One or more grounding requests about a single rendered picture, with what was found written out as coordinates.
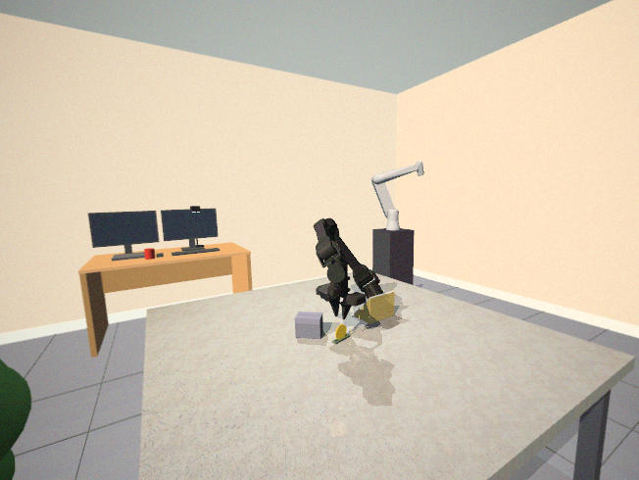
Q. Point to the green rectangular holder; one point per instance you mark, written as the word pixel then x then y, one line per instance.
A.
pixel 335 341

